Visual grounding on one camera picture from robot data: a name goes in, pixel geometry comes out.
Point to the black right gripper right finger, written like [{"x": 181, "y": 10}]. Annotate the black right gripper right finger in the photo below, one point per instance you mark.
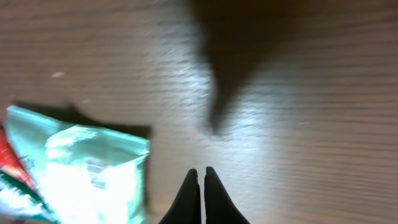
[{"x": 219, "y": 207}]

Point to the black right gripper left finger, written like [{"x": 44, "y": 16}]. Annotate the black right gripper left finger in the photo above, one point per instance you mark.
[{"x": 186, "y": 207}]

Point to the mint green tissue pack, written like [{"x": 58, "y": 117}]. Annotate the mint green tissue pack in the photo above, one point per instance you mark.
[{"x": 84, "y": 174}]

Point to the green white wipes pack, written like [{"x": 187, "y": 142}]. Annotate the green white wipes pack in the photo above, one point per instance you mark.
[{"x": 20, "y": 201}]

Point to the red coffee stick sachet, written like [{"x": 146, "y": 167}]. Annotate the red coffee stick sachet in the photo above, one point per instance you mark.
[{"x": 11, "y": 164}]

